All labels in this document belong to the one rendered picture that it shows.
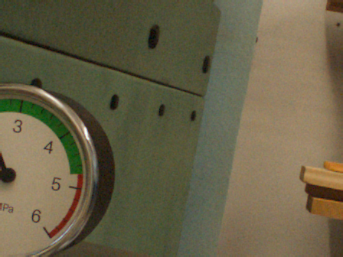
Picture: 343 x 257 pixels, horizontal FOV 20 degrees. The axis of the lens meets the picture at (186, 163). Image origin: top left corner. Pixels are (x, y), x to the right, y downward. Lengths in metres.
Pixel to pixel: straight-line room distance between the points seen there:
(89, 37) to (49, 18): 0.07
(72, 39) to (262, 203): 2.39
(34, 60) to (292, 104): 2.43
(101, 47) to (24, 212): 0.24
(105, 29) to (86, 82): 0.04
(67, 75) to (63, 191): 0.19
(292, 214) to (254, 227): 0.12
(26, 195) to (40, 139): 0.02
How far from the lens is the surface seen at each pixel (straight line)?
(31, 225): 0.33
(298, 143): 2.87
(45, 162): 0.32
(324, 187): 2.47
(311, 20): 2.88
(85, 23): 0.52
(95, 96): 0.56
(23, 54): 0.44
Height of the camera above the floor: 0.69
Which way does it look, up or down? 3 degrees down
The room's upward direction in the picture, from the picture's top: 10 degrees clockwise
